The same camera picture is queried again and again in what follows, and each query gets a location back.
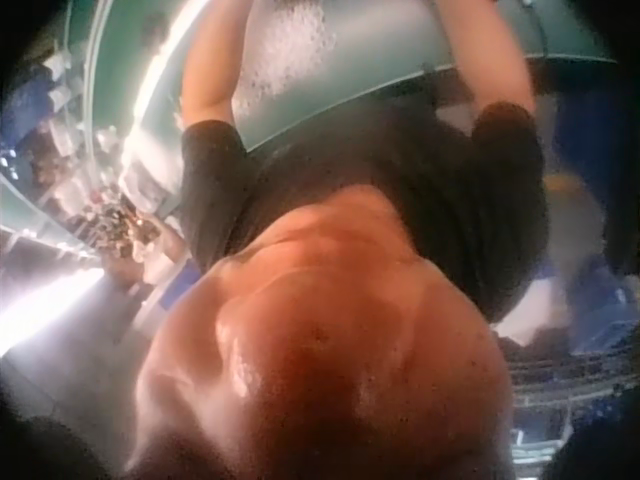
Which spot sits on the green work table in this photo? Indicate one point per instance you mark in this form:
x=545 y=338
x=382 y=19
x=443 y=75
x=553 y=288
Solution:
x=350 y=85

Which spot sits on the white bubble wrap sheet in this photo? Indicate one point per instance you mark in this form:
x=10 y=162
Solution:
x=277 y=55

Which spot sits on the cluttered shelf rack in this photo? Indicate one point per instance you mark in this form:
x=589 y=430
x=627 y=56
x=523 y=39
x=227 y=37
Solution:
x=65 y=165

